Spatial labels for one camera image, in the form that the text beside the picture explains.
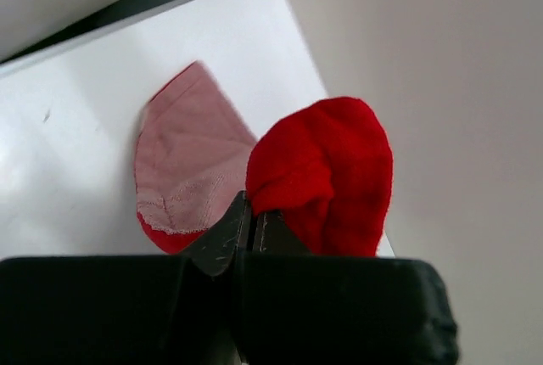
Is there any red patterned pillowcase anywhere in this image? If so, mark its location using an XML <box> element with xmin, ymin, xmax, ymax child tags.
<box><xmin>133</xmin><ymin>62</ymin><xmax>393</xmax><ymax>257</ymax></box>

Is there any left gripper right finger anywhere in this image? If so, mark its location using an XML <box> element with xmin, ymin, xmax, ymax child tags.
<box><xmin>253</xmin><ymin>211</ymin><xmax>311</xmax><ymax>256</ymax></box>

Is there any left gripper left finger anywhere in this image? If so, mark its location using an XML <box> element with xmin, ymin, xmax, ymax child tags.
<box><xmin>180</xmin><ymin>191</ymin><xmax>247</xmax><ymax>277</ymax></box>

